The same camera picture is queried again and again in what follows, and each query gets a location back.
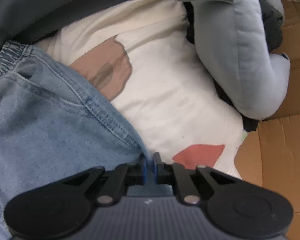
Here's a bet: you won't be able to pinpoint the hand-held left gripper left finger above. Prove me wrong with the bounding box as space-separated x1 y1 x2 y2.
61 155 148 205

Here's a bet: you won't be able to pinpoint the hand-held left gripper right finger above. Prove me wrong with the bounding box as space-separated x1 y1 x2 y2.
152 152 240 205

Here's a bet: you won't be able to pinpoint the blue denim pants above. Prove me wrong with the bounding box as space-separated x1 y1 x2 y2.
0 40 173 240

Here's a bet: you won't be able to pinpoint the cream bear print bed sheet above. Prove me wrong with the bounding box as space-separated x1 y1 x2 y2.
32 0 248 180

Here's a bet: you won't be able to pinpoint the brown cardboard sheet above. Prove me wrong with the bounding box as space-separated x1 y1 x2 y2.
234 0 300 240

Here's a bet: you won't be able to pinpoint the grey neck pillow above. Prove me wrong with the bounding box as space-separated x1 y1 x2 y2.
172 0 291 120

